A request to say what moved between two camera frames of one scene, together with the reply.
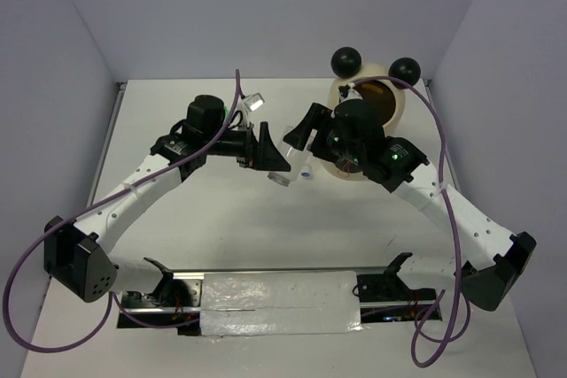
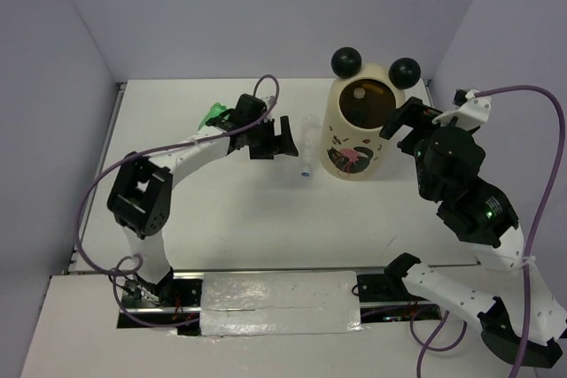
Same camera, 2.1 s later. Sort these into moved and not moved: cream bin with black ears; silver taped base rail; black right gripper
Moved: black right gripper
Not moved: cream bin with black ears; silver taped base rail
